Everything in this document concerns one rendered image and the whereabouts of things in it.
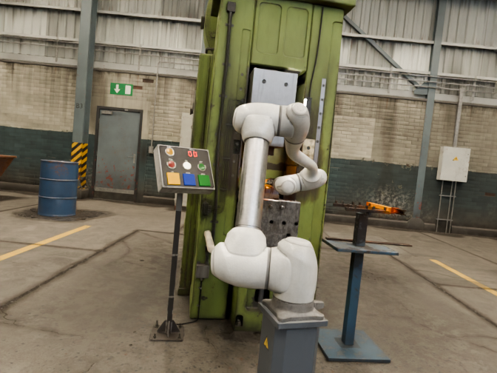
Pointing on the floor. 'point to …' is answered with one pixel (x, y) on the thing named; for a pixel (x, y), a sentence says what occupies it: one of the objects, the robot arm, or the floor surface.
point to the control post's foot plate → (158, 333)
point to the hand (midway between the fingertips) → (272, 181)
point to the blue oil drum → (58, 188)
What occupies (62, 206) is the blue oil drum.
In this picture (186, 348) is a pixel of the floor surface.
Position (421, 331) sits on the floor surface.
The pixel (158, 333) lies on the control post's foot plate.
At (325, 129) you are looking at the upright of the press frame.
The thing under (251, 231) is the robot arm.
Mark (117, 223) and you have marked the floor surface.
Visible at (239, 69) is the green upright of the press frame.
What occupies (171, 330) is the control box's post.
